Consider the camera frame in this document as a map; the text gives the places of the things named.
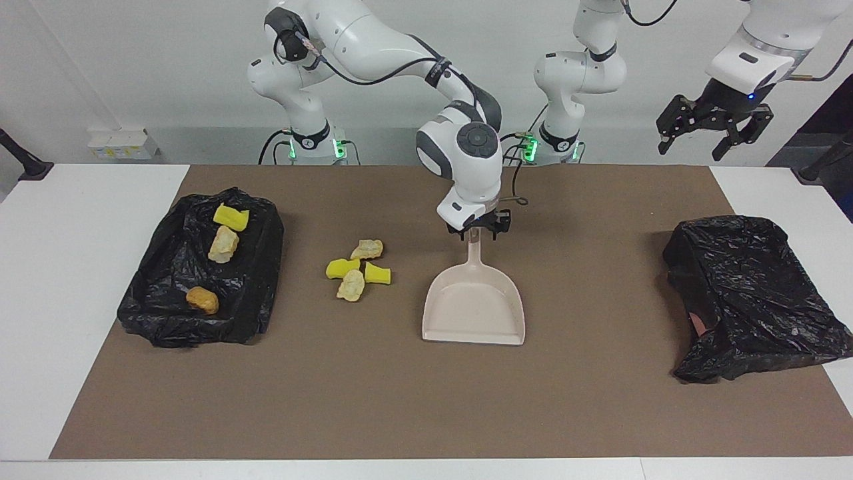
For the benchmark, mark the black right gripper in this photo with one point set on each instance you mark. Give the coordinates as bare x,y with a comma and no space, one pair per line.
496,218

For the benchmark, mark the brown croquette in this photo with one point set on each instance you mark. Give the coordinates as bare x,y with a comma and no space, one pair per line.
202,300

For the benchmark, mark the white wall socket box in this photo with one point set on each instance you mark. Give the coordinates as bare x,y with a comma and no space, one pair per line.
120,143

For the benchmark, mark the dark background equipment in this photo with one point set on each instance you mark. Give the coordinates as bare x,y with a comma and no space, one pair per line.
833,113

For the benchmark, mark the yellow sponge piece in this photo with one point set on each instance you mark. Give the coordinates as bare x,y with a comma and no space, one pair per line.
231,217
341,268
378,274

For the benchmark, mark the pale bread chunk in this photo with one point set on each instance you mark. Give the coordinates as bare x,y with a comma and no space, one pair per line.
223,244
367,249
350,286

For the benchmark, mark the beige plastic dustpan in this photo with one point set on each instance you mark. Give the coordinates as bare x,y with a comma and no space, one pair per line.
473,313

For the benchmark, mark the black clamp stand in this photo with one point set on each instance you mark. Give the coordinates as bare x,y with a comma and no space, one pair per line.
816,172
33,170

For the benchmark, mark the bin with black bag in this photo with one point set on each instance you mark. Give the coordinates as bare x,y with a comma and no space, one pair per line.
253,280
753,293

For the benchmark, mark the brown table mat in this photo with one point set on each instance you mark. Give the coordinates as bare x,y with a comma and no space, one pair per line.
426,420

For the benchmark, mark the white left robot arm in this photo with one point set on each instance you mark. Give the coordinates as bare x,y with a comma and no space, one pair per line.
580,73

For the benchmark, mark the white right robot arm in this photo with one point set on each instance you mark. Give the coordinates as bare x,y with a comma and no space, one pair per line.
466,160

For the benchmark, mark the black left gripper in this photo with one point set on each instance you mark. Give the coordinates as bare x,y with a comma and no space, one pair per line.
723,103

